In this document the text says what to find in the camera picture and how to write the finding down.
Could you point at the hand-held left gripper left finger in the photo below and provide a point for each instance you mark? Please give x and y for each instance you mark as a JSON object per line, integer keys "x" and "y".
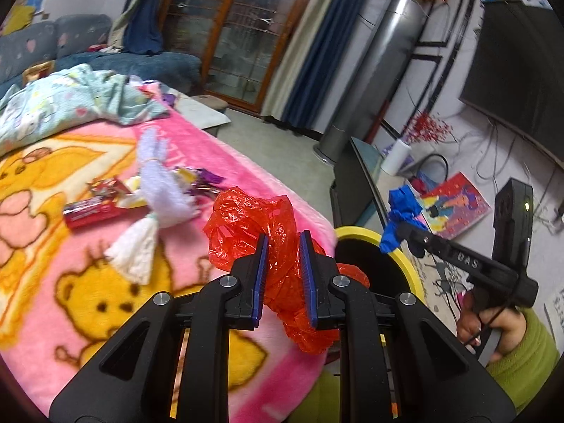
{"x": 261, "y": 273}

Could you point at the blue sofa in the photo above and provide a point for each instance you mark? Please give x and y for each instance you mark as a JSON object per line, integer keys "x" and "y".
{"x": 132, "y": 64}

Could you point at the person's right forearm green sleeve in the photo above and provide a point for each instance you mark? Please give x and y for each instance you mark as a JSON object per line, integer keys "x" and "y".
{"x": 537, "y": 352}

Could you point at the silver tower air conditioner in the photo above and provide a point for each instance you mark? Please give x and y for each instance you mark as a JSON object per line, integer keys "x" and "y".
{"x": 379, "y": 75}

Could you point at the blue plastic bag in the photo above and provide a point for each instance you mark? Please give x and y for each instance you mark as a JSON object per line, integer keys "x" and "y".
{"x": 403, "y": 207}

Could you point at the white ribbed vase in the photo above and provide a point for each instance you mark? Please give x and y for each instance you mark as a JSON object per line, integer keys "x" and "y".
{"x": 396, "y": 156}

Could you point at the red silver candy wrapper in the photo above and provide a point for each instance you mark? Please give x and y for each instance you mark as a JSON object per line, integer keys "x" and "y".
{"x": 108, "y": 186}

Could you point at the colourful map wall poster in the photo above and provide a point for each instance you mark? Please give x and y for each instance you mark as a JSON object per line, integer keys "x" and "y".
{"x": 22, "y": 9}

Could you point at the pink bear print blanket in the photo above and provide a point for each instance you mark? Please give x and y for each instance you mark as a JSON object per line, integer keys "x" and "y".
{"x": 198, "y": 150}

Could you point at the deer print table cover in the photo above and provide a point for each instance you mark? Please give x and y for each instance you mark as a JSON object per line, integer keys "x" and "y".
{"x": 434, "y": 273}

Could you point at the gold red box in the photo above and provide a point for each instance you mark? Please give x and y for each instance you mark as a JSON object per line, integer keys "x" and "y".
{"x": 38, "y": 72}

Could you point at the yellow white plastic bag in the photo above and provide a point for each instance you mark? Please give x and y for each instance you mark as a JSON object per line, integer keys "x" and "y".
{"x": 132, "y": 191}

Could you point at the black television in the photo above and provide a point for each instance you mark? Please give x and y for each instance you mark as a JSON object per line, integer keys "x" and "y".
{"x": 515, "y": 75}

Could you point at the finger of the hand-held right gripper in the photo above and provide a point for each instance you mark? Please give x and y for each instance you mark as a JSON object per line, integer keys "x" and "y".
{"x": 449, "y": 253}

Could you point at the person's green jacket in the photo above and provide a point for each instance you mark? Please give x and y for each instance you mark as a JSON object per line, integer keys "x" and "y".
{"x": 321, "y": 398}

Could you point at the yellow-rimmed black trash bin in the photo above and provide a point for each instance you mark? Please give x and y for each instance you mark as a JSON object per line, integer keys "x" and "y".
{"x": 352, "y": 230}

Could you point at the white coffee table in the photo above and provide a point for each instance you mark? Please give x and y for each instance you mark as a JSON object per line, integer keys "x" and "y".
{"x": 207, "y": 116}

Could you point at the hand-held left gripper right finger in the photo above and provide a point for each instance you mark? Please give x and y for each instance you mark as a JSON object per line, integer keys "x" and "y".
{"x": 307, "y": 273}

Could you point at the dark red snack bar wrapper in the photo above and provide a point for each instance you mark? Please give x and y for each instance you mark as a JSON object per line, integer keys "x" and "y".
{"x": 92, "y": 213}

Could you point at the person's right hand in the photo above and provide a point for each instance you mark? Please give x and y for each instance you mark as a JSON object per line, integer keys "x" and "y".
{"x": 511, "y": 326}

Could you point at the light blue printed blanket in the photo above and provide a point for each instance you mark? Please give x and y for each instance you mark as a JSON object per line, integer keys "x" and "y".
{"x": 57, "y": 97}

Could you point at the red berry branches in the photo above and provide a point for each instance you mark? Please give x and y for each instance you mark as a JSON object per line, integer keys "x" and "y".
{"x": 429, "y": 127}

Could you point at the wooden framed glass door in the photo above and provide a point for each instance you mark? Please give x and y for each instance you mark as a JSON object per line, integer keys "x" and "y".
{"x": 233, "y": 31}

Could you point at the red plastic bag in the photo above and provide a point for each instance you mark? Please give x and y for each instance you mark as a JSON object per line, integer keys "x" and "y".
{"x": 251, "y": 216}

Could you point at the colourful figure painting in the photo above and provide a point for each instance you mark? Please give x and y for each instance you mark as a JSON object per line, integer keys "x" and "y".
{"x": 458, "y": 205}

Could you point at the blue curtain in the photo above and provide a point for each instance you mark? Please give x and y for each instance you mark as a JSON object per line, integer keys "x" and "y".
{"x": 145, "y": 9}
{"x": 317, "y": 53}

